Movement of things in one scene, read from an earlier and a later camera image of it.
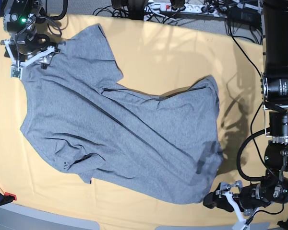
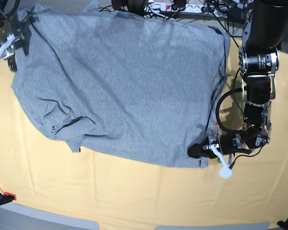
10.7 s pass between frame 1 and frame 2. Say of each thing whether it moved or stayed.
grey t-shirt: moved
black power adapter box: stayed
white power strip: stayed
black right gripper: moved
